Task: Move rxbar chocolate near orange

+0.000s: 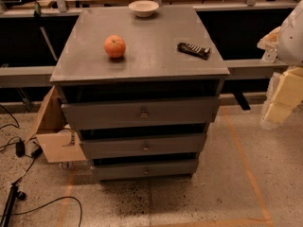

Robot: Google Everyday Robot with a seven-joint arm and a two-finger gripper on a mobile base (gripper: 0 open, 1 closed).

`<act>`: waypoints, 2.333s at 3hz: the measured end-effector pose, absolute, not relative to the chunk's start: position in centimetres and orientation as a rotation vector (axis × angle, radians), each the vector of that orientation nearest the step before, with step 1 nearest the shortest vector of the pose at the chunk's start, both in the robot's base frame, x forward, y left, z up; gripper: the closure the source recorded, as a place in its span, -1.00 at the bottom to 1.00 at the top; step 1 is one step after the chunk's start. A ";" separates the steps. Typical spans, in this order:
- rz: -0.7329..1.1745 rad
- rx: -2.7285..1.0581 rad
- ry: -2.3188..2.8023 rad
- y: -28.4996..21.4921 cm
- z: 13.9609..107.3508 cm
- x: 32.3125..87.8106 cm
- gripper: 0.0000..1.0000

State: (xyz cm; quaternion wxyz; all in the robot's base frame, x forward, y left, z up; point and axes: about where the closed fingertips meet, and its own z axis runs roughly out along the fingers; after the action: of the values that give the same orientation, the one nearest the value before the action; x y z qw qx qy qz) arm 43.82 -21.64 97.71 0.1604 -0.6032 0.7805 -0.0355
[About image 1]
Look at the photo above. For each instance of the black stand base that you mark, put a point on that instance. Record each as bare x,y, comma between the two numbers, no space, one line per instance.
14,194

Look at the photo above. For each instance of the top grey drawer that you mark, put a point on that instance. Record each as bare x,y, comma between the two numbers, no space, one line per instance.
141,113

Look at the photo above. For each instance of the grey drawer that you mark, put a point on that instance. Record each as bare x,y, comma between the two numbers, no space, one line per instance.
141,113
141,146
132,171

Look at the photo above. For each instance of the grey metal rail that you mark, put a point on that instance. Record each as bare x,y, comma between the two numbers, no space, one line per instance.
39,76

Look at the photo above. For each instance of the orange fruit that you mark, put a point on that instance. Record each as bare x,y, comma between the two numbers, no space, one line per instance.
114,46

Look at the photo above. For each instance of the cardboard box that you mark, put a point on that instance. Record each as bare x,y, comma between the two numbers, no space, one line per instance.
58,141

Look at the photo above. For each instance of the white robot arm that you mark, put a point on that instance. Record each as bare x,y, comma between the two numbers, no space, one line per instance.
289,50

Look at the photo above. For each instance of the middle grey drawer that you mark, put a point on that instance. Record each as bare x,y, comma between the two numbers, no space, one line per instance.
141,146

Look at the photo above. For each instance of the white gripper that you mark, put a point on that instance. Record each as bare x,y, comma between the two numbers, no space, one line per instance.
292,40

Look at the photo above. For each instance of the bottom grey drawer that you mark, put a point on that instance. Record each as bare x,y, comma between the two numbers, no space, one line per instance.
132,171

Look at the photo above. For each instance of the white ceramic bowl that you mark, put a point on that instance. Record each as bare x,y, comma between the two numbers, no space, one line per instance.
143,8

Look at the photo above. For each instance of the black power adapter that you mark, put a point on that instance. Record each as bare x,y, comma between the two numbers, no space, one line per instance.
20,148

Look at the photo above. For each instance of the grey drawer cabinet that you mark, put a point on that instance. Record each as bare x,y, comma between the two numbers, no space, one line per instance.
151,68

